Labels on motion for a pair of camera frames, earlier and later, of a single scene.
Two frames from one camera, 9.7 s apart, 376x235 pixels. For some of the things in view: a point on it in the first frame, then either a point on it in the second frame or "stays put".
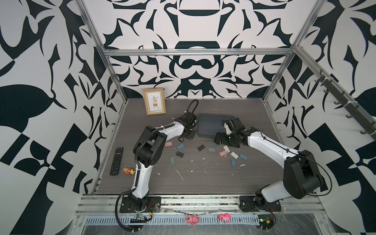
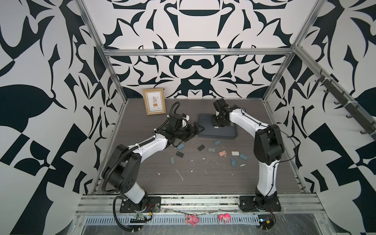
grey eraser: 244,156 stays put
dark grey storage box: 208,125 stays put
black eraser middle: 201,147 stays put
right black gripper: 222,140 to 214,123
